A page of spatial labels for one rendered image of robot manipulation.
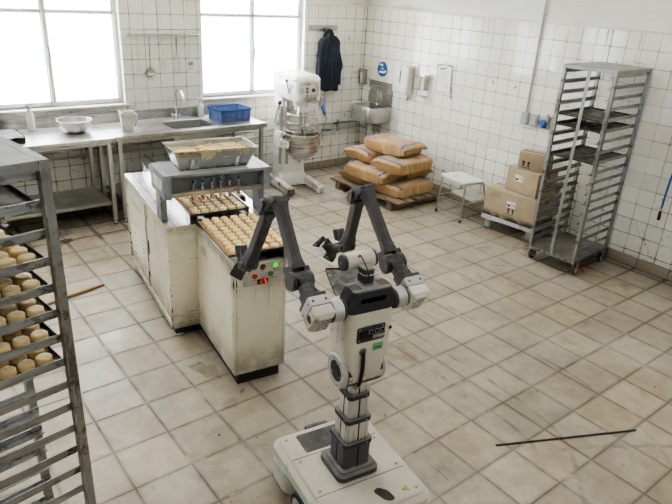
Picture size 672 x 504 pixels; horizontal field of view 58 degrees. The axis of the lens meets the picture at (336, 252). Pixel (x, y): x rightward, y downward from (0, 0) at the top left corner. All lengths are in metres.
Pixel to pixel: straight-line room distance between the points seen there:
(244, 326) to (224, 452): 0.73
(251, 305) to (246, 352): 0.32
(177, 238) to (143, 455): 1.38
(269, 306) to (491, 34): 4.46
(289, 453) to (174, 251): 1.67
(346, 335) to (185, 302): 2.01
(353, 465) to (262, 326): 1.18
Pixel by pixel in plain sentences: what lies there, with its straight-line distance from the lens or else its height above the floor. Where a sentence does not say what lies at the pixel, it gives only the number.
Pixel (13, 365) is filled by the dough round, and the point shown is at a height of 1.13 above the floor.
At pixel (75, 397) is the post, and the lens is 2.24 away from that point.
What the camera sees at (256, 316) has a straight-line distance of 3.68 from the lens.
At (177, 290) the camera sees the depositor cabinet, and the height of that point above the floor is 0.38.
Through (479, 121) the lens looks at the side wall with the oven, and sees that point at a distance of 7.25.
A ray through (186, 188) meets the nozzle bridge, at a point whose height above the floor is 1.06.
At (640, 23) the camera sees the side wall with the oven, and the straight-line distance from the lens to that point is 6.28.
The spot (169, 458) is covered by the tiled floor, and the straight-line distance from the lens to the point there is 3.46.
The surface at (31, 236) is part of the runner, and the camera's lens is 1.97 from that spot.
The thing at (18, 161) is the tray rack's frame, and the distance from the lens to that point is 1.89.
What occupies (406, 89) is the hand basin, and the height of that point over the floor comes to 1.19.
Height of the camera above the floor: 2.30
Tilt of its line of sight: 24 degrees down
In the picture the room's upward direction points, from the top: 3 degrees clockwise
